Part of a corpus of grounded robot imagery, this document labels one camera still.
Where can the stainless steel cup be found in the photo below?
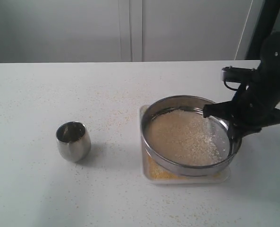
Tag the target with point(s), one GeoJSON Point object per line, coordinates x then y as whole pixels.
{"type": "Point", "coordinates": [73, 141]}

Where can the yellow and white grains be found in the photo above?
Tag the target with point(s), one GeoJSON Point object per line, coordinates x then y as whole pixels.
{"type": "Point", "coordinates": [180, 136]}

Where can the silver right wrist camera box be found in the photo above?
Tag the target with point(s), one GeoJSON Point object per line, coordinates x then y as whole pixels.
{"type": "Point", "coordinates": [237, 75]}

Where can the round stainless steel sieve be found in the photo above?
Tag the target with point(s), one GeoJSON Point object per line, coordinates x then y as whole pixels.
{"type": "Point", "coordinates": [186, 103]}

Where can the fine yellow millet grains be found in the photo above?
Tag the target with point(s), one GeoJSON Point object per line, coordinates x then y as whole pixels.
{"type": "Point", "coordinates": [158, 175]}

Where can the clear square glass tray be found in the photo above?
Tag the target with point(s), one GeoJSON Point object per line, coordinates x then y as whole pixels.
{"type": "Point", "coordinates": [217, 131]}

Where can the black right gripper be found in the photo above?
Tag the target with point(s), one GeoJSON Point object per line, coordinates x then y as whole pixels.
{"type": "Point", "coordinates": [250, 109]}

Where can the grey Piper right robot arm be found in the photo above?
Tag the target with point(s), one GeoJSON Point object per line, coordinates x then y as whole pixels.
{"type": "Point", "coordinates": [268, 70]}

